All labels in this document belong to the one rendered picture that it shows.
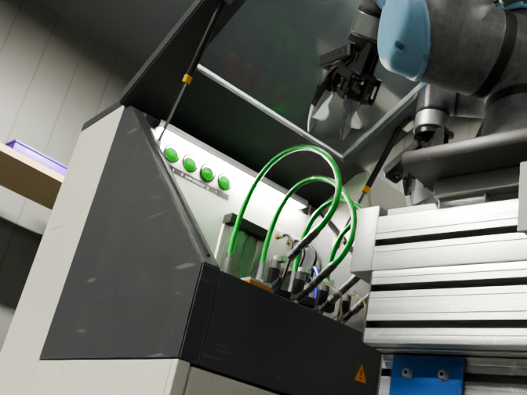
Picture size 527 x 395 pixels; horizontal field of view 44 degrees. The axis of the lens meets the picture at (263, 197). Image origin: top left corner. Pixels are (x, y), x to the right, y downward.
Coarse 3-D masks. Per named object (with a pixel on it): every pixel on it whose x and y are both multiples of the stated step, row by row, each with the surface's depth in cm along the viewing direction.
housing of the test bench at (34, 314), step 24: (96, 120) 183; (96, 144) 174; (72, 168) 182; (96, 168) 166; (72, 192) 173; (72, 216) 165; (48, 240) 172; (72, 240) 158; (48, 264) 164; (24, 288) 170; (48, 288) 157; (24, 312) 163; (48, 312) 150; (24, 336) 156; (0, 360) 162; (24, 360) 149; (0, 384) 155; (24, 384) 143
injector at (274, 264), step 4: (272, 260) 149; (276, 260) 149; (272, 264) 149; (276, 264) 149; (280, 264) 149; (268, 268) 149; (272, 268) 148; (276, 268) 148; (280, 268) 149; (268, 272) 148; (272, 272) 148; (276, 272) 148; (268, 276) 148; (272, 276) 147; (276, 276) 148; (268, 280) 147; (272, 280) 147; (276, 280) 146; (280, 280) 146; (272, 284) 146; (276, 284) 146; (272, 288) 147; (276, 288) 147; (272, 292) 147
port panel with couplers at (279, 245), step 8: (280, 224) 191; (288, 224) 193; (280, 232) 190; (288, 232) 192; (296, 232) 194; (272, 240) 188; (280, 240) 190; (288, 240) 191; (272, 248) 187; (280, 248) 189; (288, 248) 191; (272, 256) 186; (280, 256) 188; (264, 272) 183; (280, 272) 187; (264, 280) 183; (288, 280) 188; (280, 288) 186
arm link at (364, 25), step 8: (360, 16) 121; (368, 16) 119; (352, 24) 123; (360, 24) 121; (368, 24) 120; (376, 24) 119; (352, 32) 123; (360, 32) 121; (368, 32) 120; (376, 32) 120; (368, 40) 121; (376, 40) 121
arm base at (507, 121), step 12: (492, 96) 81; (504, 96) 79; (516, 96) 77; (492, 108) 80; (504, 108) 77; (516, 108) 76; (492, 120) 78; (504, 120) 76; (516, 120) 75; (480, 132) 81; (492, 132) 76
